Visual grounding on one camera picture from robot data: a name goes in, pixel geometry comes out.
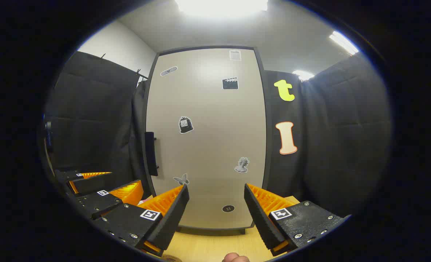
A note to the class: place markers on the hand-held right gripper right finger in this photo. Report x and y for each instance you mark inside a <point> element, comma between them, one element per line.
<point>261,222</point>

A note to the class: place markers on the large ceiling light panel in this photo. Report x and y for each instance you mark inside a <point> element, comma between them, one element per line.
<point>221,7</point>

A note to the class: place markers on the beige cabinet door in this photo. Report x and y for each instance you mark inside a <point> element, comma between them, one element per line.
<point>208,145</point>

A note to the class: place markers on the long ceiling light strip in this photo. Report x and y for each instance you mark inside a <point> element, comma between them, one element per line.
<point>343,43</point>

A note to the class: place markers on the black backdrop cloth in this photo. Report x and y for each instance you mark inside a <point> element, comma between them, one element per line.
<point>91,120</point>

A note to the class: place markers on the round brown coaster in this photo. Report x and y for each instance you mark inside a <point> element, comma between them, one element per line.
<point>171,259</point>

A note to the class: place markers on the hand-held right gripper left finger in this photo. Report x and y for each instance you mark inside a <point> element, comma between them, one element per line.
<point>171,218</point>

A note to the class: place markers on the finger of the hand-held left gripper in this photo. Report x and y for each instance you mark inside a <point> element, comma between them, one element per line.
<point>91,183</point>
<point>91,203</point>

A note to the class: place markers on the small ceiling light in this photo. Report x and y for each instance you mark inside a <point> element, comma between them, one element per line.
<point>303,75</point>

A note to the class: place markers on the dark grey cabinet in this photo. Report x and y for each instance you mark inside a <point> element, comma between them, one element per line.
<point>268,145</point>

